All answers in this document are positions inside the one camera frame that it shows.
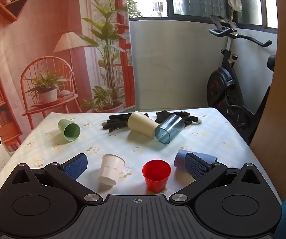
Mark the black exercise bike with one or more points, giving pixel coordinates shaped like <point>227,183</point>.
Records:
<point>217,84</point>

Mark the white cap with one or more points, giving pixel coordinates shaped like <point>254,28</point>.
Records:
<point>234,3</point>

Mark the black glove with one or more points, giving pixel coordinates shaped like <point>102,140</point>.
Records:
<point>116,123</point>
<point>164,115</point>

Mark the transparent blue cup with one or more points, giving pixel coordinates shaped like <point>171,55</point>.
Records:
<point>170,128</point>

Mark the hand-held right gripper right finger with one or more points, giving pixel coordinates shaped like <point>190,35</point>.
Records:
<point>195,166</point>

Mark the floral tablecloth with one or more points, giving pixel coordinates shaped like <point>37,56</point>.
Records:
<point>108,142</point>

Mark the cream cup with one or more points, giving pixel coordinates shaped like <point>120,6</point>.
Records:
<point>141,124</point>

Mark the red cup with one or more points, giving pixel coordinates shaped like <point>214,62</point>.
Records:
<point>156,176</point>

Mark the white cup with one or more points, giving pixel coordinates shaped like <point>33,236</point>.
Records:
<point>110,169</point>

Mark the printed wall tapestry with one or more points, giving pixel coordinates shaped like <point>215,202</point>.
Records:
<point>45,17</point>

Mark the green cup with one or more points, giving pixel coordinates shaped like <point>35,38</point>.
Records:
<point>66,127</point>

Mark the periwinkle blue cup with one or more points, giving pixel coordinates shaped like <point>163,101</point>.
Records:
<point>179,159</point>

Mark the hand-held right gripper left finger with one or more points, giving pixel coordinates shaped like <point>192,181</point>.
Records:
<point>76,167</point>

